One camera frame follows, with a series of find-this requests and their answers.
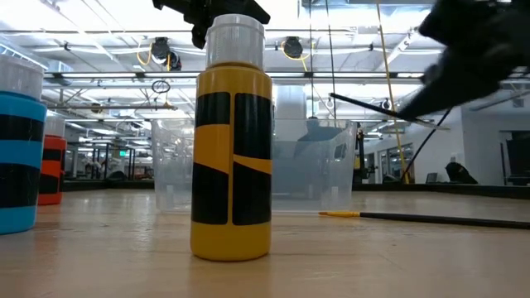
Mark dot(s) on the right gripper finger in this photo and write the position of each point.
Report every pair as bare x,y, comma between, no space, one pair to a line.
451,87

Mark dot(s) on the black paintbrush gold ferrule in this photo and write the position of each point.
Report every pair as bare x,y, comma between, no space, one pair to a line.
414,218

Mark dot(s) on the yellow paint bottle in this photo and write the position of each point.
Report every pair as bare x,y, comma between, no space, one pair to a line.
232,165

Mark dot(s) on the blue paint bottle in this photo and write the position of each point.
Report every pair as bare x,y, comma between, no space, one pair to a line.
20,124

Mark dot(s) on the red paint bottle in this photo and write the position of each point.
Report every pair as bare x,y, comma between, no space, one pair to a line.
53,165

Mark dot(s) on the person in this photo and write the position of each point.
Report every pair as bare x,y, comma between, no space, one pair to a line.
460,174

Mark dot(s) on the laptop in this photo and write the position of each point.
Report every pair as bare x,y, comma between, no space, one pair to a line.
431,178

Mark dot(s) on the dark floor stand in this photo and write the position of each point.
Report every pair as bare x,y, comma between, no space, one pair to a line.
359,157

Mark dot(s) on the clear plastic bin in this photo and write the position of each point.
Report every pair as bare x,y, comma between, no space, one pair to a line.
306,174

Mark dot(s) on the black aluminium table frame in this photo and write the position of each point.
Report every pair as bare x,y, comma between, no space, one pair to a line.
497,190

